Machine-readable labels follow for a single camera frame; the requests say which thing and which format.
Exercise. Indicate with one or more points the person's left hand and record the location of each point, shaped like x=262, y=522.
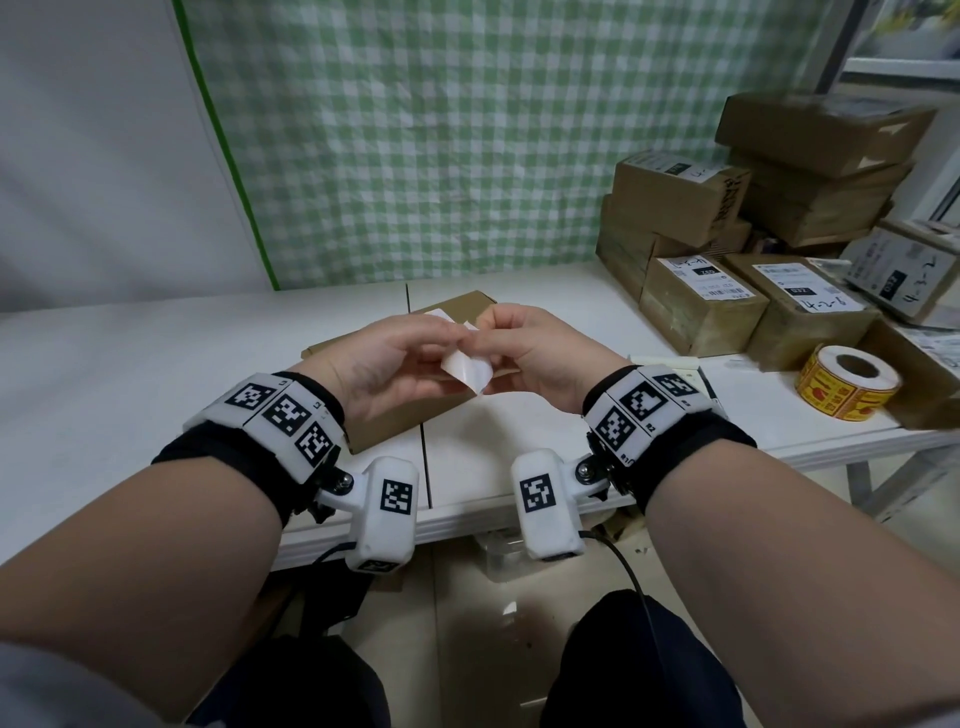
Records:
x=360, y=375

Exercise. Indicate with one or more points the person's right hand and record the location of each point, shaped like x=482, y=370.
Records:
x=555, y=360

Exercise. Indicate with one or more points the person's left thumb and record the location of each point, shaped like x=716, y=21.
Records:
x=424, y=379

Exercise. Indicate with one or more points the person's right thumb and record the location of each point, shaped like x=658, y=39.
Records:
x=514, y=367

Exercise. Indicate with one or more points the white sticker label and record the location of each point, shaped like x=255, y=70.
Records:
x=466, y=371

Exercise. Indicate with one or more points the person's left forearm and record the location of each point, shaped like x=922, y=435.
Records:
x=150, y=570

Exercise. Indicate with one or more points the person's right forearm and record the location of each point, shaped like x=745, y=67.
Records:
x=787, y=562

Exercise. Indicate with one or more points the flat brown cardboard box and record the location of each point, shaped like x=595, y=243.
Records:
x=382, y=431

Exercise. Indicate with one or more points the right wristband with markers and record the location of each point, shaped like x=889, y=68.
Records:
x=637, y=409

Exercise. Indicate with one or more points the wristband with markers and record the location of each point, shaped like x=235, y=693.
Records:
x=637, y=409
x=281, y=416

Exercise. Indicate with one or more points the left wristband with markers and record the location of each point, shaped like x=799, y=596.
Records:
x=281, y=416

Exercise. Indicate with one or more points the clear plastic container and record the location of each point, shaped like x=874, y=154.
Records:
x=506, y=559

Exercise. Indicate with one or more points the pile of cardboard parcels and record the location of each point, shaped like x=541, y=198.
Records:
x=705, y=307

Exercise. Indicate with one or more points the green checked cloth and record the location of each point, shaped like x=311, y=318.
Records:
x=487, y=135

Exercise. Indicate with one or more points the roll of yellow stickers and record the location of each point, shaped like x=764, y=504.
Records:
x=832, y=386

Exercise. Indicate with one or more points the person's right leg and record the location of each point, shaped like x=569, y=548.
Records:
x=637, y=667

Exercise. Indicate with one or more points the person's leg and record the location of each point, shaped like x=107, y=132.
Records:
x=637, y=667
x=300, y=686

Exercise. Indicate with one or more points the person's left leg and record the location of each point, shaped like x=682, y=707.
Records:
x=300, y=686

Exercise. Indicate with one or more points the person's grey sleeve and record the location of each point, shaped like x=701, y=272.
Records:
x=52, y=690

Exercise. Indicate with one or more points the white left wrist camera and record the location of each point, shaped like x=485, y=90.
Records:
x=386, y=517

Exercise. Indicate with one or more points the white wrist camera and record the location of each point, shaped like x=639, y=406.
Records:
x=386, y=517
x=544, y=510

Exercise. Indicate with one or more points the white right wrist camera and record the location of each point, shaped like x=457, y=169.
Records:
x=544, y=510

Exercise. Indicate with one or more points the white table leg frame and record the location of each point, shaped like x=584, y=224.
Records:
x=892, y=480

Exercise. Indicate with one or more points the window frame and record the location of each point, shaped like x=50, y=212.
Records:
x=892, y=64

